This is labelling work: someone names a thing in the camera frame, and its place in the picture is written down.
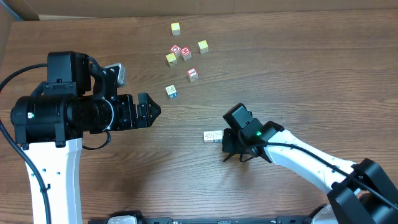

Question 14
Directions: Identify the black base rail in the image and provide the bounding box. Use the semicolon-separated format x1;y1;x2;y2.
88;208;320;224

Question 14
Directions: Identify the red circle wooden block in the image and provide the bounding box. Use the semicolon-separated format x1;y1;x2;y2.
170;45;181;58

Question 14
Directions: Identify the red framed wooden block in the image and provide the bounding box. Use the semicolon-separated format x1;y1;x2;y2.
187;68;198;82

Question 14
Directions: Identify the red letter M block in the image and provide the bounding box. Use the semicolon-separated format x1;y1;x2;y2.
180;47;192;60

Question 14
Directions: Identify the plain block blue side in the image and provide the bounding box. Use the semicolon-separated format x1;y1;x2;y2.
165;85;178;99

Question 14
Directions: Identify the green framed wooden block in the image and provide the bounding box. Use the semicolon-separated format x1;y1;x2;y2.
203;131;214;143

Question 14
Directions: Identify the yellow wooden block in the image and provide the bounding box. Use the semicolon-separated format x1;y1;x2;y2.
166;53;178;66
170;22;181;35
198;40;209;54

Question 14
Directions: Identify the left yellow wooden block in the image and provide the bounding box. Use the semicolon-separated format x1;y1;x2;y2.
166;53;178;66

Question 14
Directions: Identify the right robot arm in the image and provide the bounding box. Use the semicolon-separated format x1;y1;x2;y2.
222;103;397;224

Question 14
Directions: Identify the right yellow wooden block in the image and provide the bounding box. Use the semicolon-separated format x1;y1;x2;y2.
198;40;209;54

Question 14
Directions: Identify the plain block yellow side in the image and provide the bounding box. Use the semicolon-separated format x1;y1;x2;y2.
213;130;223;142

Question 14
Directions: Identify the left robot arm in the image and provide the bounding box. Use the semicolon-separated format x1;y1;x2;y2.
11;51;161;223

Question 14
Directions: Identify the far yellow wooden block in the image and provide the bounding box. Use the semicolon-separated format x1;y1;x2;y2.
170;22;181;35

